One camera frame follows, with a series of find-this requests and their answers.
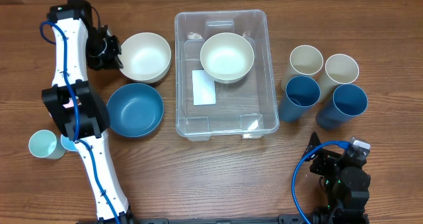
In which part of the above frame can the cream bowl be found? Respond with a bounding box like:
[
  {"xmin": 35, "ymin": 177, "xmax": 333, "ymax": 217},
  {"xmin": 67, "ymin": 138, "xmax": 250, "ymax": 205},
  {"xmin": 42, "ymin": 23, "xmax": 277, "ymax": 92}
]
[
  {"xmin": 119, "ymin": 32, "xmax": 172, "ymax": 84},
  {"xmin": 200, "ymin": 32, "xmax": 255, "ymax": 84}
]

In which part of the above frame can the dark blue bowl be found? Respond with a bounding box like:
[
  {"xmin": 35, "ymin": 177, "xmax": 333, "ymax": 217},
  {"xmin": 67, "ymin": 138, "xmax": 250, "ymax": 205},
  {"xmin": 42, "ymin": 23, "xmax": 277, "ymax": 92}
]
[{"xmin": 107, "ymin": 83, "xmax": 165, "ymax": 137}]

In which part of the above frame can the small light blue cup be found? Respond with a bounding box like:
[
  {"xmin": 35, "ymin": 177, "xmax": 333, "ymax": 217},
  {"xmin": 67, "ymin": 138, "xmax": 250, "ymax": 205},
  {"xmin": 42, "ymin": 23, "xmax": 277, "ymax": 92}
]
[{"xmin": 60, "ymin": 135, "xmax": 77, "ymax": 152}]

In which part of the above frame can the small mint green cup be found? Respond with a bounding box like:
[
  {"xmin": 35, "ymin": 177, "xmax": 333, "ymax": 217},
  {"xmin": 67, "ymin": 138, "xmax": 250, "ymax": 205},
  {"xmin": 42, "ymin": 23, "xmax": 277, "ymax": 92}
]
[{"xmin": 28, "ymin": 130, "xmax": 66, "ymax": 159}]

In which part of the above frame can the small pink cup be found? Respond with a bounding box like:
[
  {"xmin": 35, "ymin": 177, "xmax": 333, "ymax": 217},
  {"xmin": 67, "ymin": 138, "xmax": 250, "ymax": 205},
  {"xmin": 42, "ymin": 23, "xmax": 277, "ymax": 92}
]
[{"xmin": 63, "ymin": 98, "xmax": 74, "ymax": 108}]

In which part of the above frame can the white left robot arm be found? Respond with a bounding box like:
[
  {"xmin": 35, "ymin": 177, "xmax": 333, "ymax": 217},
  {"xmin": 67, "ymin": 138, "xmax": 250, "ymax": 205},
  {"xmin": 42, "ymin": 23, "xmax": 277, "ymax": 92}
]
[{"xmin": 41, "ymin": 0, "xmax": 137, "ymax": 223}]

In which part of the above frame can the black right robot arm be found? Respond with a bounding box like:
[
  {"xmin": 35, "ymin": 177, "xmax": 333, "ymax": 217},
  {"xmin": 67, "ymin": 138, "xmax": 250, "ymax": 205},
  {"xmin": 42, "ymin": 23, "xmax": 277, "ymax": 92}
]
[{"xmin": 306, "ymin": 137, "xmax": 371, "ymax": 224}]

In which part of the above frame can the tall blue cup left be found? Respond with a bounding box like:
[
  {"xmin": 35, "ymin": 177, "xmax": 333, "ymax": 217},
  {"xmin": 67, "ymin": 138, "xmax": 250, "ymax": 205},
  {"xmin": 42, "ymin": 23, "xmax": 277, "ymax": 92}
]
[{"xmin": 278, "ymin": 75, "xmax": 321, "ymax": 122}]

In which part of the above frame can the tall blue cup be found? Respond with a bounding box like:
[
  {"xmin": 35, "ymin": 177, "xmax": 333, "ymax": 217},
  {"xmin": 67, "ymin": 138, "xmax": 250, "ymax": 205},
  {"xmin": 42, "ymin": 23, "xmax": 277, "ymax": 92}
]
[
  {"xmin": 278, "ymin": 75, "xmax": 321, "ymax": 122},
  {"xmin": 316, "ymin": 84, "xmax": 368, "ymax": 130}
]

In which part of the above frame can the tall blue cup right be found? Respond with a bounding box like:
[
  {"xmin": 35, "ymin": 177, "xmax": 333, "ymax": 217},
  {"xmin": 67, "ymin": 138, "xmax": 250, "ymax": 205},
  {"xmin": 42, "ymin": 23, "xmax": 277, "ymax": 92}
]
[{"xmin": 316, "ymin": 84, "xmax": 368, "ymax": 130}]

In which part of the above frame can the tall cream cup right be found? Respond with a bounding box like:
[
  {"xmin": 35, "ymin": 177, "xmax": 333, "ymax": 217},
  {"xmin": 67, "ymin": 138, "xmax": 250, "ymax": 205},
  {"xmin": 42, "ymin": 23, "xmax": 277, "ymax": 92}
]
[{"xmin": 317, "ymin": 54, "xmax": 360, "ymax": 102}]

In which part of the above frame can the tall cream cup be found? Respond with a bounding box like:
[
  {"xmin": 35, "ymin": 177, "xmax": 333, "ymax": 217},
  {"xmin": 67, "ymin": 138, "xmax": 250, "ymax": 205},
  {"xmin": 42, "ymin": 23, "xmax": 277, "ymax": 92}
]
[
  {"xmin": 281, "ymin": 45, "xmax": 324, "ymax": 91},
  {"xmin": 317, "ymin": 54, "xmax": 360, "ymax": 102}
]

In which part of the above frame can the tall cream cup left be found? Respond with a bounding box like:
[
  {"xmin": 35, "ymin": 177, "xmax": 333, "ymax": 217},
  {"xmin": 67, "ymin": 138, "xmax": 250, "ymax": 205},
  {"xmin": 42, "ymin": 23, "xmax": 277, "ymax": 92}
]
[{"xmin": 281, "ymin": 45, "xmax": 324, "ymax": 91}]

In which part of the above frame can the clear plastic storage bin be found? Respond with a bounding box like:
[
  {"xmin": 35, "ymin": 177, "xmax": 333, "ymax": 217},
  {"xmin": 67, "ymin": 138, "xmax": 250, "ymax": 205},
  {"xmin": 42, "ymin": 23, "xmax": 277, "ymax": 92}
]
[{"xmin": 174, "ymin": 9, "xmax": 280, "ymax": 141}]

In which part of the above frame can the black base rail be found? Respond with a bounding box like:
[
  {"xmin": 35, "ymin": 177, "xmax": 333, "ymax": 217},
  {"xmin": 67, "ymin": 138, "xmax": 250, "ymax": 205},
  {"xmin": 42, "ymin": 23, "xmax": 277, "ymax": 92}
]
[{"xmin": 137, "ymin": 214, "xmax": 307, "ymax": 224}]

